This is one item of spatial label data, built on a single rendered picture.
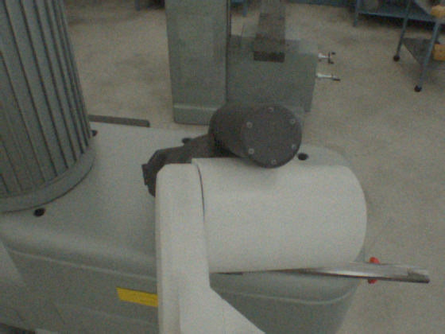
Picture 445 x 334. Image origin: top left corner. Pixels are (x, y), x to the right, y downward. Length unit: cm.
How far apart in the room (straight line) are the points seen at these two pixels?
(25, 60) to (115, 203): 20
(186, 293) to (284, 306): 30
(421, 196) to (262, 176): 337
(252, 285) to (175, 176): 26
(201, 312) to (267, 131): 10
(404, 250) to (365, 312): 62
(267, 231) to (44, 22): 35
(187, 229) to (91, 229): 31
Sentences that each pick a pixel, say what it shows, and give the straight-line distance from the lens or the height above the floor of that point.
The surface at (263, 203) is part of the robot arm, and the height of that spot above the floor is 210.
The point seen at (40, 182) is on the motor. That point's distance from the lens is 55.
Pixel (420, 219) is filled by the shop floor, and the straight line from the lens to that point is 340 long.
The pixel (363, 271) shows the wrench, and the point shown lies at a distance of 47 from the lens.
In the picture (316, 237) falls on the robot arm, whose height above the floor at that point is 208.
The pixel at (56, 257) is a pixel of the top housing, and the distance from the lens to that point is 54.
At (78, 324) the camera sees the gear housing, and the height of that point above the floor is 167.
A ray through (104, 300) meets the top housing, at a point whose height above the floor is 178.
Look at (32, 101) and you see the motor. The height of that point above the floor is 203.
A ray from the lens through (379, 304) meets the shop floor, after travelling 281.
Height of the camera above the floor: 226
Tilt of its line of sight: 40 degrees down
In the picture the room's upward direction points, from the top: straight up
